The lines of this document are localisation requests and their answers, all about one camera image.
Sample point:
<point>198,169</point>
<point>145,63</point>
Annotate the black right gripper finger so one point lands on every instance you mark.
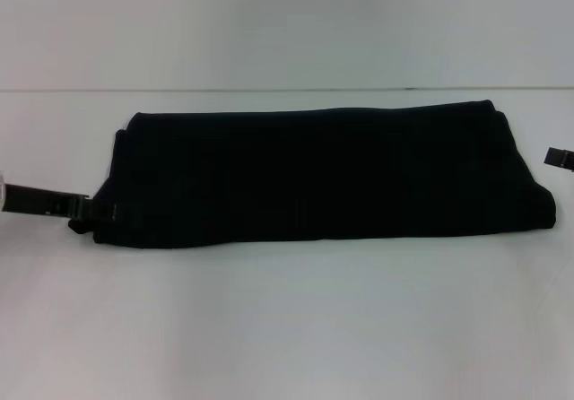
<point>560,157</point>

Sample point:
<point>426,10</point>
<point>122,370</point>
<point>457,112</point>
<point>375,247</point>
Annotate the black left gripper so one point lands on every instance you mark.
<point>27,199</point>

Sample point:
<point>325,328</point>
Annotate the black t-shirt with white print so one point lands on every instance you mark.
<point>314,176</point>

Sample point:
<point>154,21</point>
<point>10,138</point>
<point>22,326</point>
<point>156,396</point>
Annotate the white and silver left robot arm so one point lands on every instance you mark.
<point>1,193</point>

